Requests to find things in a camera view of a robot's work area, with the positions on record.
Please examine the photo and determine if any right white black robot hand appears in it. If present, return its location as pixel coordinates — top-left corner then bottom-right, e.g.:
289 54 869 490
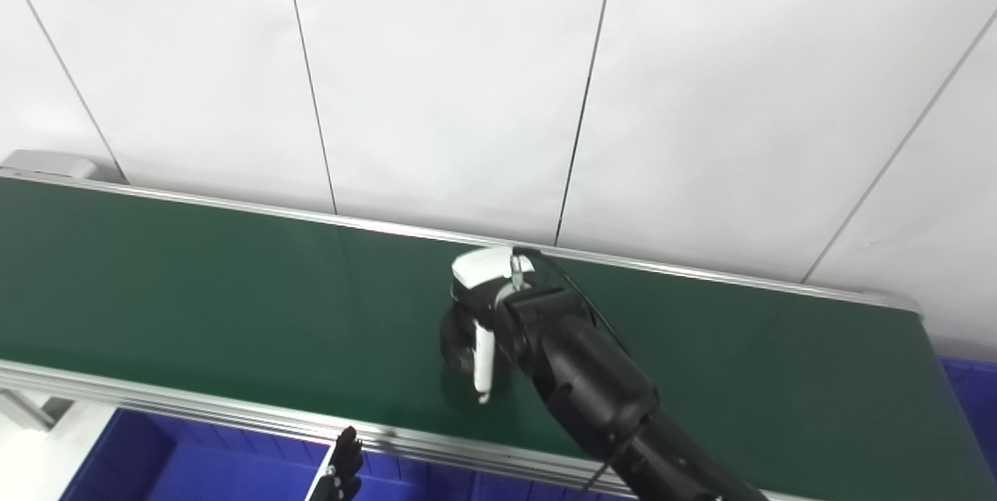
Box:
439 245 538 405

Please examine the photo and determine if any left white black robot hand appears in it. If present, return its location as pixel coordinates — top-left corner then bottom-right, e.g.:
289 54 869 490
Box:
306 426 364 501

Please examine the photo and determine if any black round flanged part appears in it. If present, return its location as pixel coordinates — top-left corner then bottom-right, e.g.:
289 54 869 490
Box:
439 306 515 386

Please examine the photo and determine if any green conveyor belt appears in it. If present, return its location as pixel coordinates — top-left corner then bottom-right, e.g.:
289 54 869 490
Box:
0 149 997 501

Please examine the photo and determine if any grey aluminium conveyor leg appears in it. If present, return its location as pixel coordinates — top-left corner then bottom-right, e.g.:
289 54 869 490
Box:
0 390 76 433

